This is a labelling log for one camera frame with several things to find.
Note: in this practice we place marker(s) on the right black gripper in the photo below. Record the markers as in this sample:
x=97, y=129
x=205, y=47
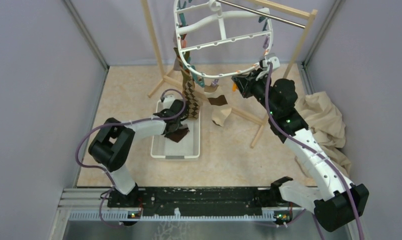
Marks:
x=247, y=83

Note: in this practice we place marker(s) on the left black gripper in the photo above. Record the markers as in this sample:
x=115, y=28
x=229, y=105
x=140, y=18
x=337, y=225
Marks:
x=180, y=123

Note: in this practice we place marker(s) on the dark brown sock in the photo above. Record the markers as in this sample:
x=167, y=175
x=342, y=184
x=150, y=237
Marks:
x=177, y=135

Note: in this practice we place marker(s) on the brown checkered sock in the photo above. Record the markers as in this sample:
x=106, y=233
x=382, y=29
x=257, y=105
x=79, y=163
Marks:
x=191, y=99

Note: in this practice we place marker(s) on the beige brown sock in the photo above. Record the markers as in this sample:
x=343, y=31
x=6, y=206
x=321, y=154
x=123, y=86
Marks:
x=220, y=106

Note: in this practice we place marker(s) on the white round clip hanger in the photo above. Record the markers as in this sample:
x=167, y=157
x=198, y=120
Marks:
x=221, y=12

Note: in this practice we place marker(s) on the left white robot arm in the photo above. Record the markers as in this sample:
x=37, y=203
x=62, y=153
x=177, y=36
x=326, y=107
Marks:
x=111, y=145

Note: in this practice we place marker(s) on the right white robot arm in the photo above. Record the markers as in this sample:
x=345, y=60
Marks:
x=336, y=200

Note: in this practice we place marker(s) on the white plastic basket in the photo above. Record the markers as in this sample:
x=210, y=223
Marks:
x=187, y=149

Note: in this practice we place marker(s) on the orange green sock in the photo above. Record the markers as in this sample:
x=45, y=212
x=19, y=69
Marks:
x=181, y=64

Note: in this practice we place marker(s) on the metal hanging rod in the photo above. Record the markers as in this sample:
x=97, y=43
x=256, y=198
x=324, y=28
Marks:
x=262, y=14

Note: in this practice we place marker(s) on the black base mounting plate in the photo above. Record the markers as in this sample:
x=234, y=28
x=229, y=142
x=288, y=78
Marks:
x=204, y=201

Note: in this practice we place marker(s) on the beige crumpled cloth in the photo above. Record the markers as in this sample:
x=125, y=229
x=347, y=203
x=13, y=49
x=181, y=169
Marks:
x=326, y=123

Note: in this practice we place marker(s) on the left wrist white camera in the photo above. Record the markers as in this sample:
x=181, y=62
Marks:
x=167, y=100

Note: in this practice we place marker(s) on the wrist white camera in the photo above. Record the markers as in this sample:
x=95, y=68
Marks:
x=167, y=100
x=268, y=62

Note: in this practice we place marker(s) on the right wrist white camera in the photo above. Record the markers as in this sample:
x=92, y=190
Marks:
x=268, y=62

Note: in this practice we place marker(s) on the wooden drying rack frame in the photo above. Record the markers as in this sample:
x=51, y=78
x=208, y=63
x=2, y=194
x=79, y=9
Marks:
x=308, y=16

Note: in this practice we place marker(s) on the white slotted cable duct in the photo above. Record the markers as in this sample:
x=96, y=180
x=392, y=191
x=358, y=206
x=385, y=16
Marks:
x=125, y=215

